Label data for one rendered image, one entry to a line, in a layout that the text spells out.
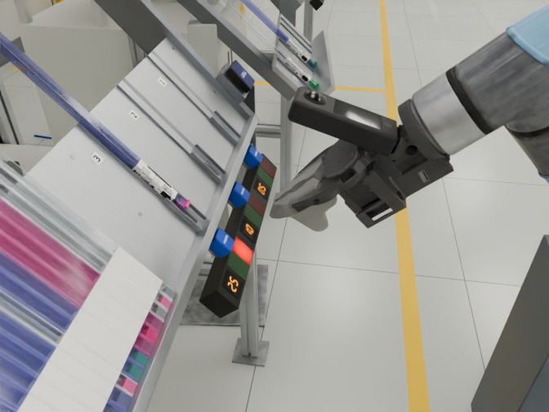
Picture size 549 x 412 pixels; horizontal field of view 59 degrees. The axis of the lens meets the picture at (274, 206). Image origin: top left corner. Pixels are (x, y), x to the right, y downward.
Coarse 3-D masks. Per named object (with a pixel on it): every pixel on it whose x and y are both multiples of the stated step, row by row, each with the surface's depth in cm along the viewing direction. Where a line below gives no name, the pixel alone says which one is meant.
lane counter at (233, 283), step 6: (228, 270) 64; (228, 276) 64; (234, 276) 65; (222, 282) 62; (228, 282) 63; (234, 282) 64; (240, 282) 65; (228, 288) 63; (234, 288) 64; (240, 288) 64; (234, 294) 63
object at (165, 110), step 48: (144, 96) 67; (192, 96) 77; (96, 144) 56; (144, 144) 62; (192, 144) 70; (96, 192) 52; (144, 192) 58; (192, 192) 65; (144, 240) 54; (192, 240) 60
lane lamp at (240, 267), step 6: (234, 258) 67; (240, 258) 68; (228, 264) 65; (234, 264) 66; (240, 264) 67; (246, 264) 68; (234, 270) 65; (240, 270) 66; (246, 270) 67; (240, 276) 66; (246, 276) 67
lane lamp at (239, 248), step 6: (234, 240) 69; (240, 240) 70; (234, 246) 68; (240, 246) 69; (246, 246) 70; (234, 252) 67; (240, 252) 68; (246, 252) 69; (252, 252) 70; (246, 258) 68
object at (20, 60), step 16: (0, 32) 52; (0, 48) 51; (16, 48) 52; (16, 64) 52; (32, 64) 53; (32, 80) 53; (48, 80) 54; (64, 96) 54; (80, 112) 55; (96, 128) 56; (112, 144) 56; (128, 160) 57
